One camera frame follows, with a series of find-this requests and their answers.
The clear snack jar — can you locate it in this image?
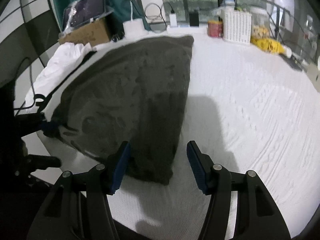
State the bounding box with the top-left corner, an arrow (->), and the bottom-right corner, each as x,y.
250,7 -> 270,38

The white desk lamp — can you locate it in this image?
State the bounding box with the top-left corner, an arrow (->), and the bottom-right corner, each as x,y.
123,0 -> 146,39

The tablet with dark screen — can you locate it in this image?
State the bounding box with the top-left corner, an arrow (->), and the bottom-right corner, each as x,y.
62,0 -> 107,30

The cardboard box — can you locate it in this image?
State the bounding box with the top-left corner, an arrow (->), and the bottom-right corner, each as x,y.
58,18 -> 111,47

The yellow snack bag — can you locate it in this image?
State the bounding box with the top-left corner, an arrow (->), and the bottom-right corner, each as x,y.
251,37 -> 286,54

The white perforated basket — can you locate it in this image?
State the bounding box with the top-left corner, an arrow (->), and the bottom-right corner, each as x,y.
222,10 -> 252,45

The red yellow snack can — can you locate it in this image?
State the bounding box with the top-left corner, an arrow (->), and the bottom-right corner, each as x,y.
208,20 -> 223,38

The white charger with black cable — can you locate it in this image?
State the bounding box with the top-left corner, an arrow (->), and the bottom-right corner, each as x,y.
144,1 -> 175,34

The dark olive grey garment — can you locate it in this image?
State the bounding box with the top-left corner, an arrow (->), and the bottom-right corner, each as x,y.
52,35 -> 194,185

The white garment with black strap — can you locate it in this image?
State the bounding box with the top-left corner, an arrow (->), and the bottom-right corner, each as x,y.
33,42 -> 93,96

